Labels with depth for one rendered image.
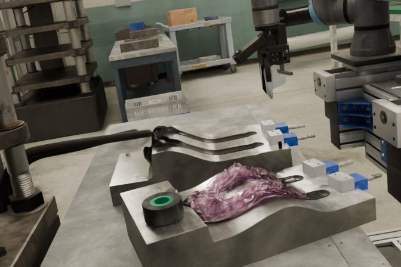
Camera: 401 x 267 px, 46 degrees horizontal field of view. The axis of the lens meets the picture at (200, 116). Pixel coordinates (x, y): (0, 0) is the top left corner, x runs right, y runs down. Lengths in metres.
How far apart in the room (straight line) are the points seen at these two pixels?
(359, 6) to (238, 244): 1.01
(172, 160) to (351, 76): 0.73
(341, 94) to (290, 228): 0.78
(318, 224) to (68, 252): 0.56
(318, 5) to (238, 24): 6.16
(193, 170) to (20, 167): 0.49
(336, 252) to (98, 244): 0.53
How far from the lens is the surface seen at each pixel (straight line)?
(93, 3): 7.69
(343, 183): 1.09
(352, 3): 1.69
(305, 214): 0.99
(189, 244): 0.90
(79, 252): 1.14
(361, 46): 1.69
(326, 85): 1.64
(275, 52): 1.36
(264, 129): 1.41
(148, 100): 4.82
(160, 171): 1.27
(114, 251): 1.10
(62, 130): 5.27
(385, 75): 1.71
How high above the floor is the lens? 1.33
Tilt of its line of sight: 15 degrees down
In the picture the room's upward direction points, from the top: 8 degrees counter-clockwise
